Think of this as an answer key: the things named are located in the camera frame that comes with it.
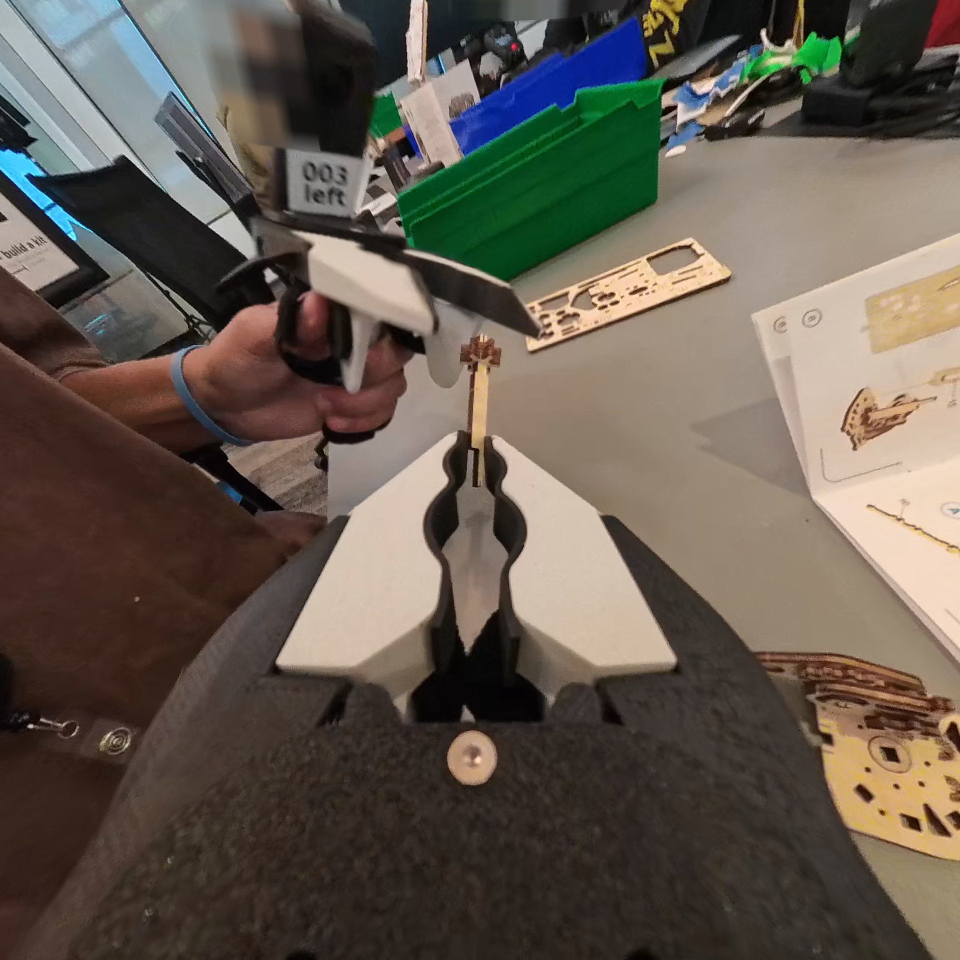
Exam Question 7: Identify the person's left hand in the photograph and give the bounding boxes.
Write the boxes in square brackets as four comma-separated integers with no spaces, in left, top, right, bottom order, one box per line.
[183,294,410,445]

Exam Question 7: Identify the metal badge clip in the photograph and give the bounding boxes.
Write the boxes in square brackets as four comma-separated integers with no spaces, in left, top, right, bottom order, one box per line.
[0,705,142,768]

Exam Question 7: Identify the green and white scraps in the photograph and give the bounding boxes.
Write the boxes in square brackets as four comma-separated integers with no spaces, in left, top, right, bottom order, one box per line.
[738,28,852,87]

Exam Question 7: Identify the white instruction booklet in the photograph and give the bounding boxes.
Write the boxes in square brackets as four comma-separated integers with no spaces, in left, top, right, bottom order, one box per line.
[752,232,960,665]

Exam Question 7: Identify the small black gadget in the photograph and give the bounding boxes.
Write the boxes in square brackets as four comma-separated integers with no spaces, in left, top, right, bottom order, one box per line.
[476,21,545,87]

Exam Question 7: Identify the blue plastic bin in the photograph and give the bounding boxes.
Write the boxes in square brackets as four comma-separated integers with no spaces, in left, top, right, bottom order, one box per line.
[448,16,650,155]

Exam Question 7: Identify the white cards in bin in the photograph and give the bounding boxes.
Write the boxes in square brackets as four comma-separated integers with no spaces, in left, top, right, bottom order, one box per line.
[401,58,483,175]

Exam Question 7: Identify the black and yellow cloth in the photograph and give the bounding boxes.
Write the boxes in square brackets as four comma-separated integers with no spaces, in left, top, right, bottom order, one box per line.
[643,0,759,80]

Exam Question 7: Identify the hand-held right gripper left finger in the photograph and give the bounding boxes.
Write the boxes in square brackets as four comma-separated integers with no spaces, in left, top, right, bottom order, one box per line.
[276,431,481,721]

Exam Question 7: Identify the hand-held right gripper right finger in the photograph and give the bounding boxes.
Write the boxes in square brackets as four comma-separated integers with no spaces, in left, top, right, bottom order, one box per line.
[480,433,678,723]

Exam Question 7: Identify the black folding chair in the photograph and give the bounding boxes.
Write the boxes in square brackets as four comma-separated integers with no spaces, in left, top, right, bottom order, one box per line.
[30,153,262,335]

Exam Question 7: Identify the black device on table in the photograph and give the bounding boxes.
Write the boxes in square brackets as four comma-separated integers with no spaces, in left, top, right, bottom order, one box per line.
[801,0,960,127]

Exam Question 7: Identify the blue and white paper scraps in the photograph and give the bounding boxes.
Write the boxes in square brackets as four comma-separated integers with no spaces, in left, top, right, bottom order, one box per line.
[663,73,766,159]

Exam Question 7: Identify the wooden stick part with gear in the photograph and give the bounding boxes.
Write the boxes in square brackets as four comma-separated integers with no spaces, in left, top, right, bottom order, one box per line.
[459,333,502,489]

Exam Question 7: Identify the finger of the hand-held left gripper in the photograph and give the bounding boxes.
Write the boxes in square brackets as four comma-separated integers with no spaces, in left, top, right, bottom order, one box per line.
[306,234,543,339]
[390,315,487,390]

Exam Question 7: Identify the blue wristband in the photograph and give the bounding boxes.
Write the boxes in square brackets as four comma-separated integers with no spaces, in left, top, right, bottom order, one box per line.
[170,343,255,448]

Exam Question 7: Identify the white framed sign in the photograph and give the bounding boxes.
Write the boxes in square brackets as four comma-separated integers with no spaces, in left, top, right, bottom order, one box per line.
[0,191,105,310]

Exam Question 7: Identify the green plastic bin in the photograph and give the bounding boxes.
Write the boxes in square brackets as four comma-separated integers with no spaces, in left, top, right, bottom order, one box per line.
[371,77,666,283]

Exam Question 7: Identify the laser-cut wooden parts sheet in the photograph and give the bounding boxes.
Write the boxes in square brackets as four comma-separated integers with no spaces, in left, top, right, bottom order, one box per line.
[525,237,732,354]

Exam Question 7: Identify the wooden gear model assembly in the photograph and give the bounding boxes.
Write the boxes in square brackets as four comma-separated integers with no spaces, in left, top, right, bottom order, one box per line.
[756,651,960,862]

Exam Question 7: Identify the person's left forearm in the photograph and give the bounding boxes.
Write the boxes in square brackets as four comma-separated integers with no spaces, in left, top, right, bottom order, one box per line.
[58,352,198,453]

